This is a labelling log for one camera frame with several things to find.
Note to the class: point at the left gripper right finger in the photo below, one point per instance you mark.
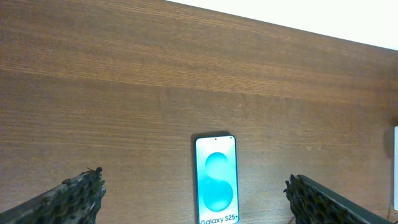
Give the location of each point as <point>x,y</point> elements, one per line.
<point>311,202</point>

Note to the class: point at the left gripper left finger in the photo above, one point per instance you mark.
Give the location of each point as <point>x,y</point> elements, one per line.
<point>75,200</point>

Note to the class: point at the blue Samsung Galaxy smartphone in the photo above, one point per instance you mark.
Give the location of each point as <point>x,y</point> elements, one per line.
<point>217,180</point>

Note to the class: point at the white power strip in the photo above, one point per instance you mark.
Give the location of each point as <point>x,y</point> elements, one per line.
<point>396,168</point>

